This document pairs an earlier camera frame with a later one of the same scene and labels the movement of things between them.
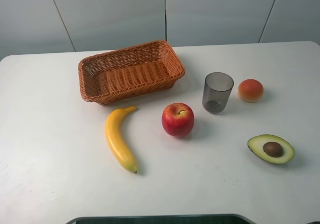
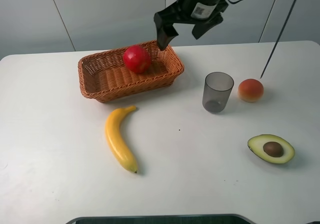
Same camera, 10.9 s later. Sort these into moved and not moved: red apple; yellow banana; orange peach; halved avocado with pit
Moved: red apple
Not moved: yellow banana; orange peach; halved avocado with pit
